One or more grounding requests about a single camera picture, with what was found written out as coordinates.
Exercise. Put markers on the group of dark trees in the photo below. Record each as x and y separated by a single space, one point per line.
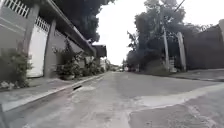
150 36

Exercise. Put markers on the dark overhanging tree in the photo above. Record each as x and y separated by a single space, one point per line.
83 16

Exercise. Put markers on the dark boundary wall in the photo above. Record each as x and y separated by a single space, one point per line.
205 50

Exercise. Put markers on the pale concrete pole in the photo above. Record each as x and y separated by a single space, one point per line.
181 51
165 50

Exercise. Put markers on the grey building with white gate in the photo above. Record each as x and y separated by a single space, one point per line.
38 50

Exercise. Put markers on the row of potted plants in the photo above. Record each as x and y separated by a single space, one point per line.
71 68

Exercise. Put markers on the grey concrete pavement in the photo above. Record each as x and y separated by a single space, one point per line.
26 90

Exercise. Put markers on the grey concrete road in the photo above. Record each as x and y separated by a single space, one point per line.
110 103

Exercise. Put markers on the green bush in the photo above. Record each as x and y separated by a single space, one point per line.
15 68

